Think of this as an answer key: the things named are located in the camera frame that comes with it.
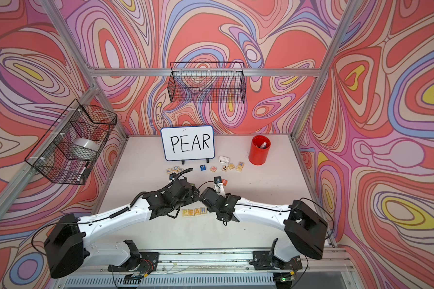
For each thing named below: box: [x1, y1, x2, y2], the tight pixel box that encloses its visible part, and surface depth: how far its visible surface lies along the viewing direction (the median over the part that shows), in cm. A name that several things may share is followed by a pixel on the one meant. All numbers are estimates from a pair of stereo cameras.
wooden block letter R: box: [200, 206, 208, 215], surface depth 88 cm
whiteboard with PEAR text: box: [160, 125, 215, 165], surface depth 103 cm
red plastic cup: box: [248, 134, 272, 166], surface depth 103 cm
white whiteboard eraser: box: [218, 155, 230, 165], surface depth 107 cm
